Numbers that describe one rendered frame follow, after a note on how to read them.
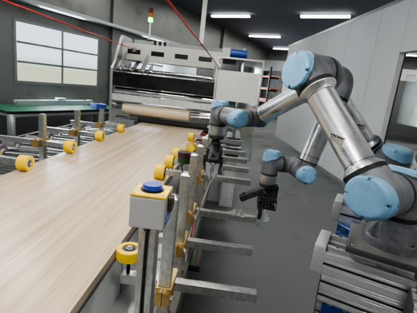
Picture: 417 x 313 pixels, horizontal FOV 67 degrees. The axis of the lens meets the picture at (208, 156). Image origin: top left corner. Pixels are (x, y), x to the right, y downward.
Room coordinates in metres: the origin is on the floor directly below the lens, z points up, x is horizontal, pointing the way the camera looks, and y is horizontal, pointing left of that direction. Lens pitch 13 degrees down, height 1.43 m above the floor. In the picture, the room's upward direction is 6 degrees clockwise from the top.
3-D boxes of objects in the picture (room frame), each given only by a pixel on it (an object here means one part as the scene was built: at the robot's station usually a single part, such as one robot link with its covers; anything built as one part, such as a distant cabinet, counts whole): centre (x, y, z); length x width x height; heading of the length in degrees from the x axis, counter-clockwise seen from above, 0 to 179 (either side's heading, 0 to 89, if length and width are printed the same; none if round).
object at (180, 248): (1.12, 0.07, 0.82); 0.14 x 0.06 x 0.05; 177
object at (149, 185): (0.59, 0.10, 1.22); 0.04 x 0.04 x 0.02
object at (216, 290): (0.88, 0.02, 0.80); 0.44 x 0.03 x 0.04; 87
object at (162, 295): (0.87, 0.09, 0.80); 0.14 x 0.06 x 0.05; 177
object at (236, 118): (1.31, -0.10, 1.31); 0.11 x 0.11 x 0.08; 35
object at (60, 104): (5.66, 2.72, 0.44); 2.42 x 0.97 x 0.88; 153
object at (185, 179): (1.10, 0.07, 0.87); 0.04 x 0.04 x 0.48; 87
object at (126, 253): (0.90, 0.22, 0.85); 0.08 x 0.08 x 0.11
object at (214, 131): (1.39, -0.02, 1.24); 0.08 x 0.08 x 0.05
